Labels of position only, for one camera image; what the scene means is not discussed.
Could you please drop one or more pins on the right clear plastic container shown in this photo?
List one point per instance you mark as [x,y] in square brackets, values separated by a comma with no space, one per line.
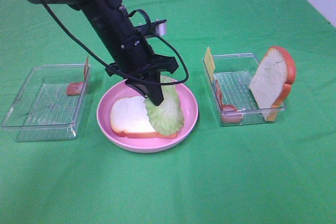
[234,73]

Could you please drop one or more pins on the bread slice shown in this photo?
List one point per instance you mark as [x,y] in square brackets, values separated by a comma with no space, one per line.
[272,81]
[128,118]

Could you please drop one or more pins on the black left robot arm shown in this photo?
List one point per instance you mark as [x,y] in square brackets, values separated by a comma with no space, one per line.
[107,17]

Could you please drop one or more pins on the green tablecloth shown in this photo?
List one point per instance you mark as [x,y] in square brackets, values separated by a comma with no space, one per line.
[283,172]

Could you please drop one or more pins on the clear plastic container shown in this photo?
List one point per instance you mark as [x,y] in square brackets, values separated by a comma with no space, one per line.
[42,111]
[234,73]

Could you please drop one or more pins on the left clear plastic container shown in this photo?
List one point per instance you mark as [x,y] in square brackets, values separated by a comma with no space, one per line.
[42,111]

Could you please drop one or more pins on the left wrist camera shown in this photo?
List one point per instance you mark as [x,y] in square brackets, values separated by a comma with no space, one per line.
[156,28]

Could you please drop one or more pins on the pink round plate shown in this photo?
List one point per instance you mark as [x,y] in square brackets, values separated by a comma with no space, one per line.
[189,107]

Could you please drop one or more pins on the green lettuce leaf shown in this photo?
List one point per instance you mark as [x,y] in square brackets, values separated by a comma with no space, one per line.
[166,118]

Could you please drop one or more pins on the bacon strip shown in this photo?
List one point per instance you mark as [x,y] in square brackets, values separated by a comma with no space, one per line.
[226,118]
[75,88]

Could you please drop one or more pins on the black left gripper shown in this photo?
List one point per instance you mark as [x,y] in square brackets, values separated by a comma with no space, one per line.
[135,60]

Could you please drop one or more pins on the yellow cheese slice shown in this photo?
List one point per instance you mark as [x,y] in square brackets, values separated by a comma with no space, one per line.
[209,64]

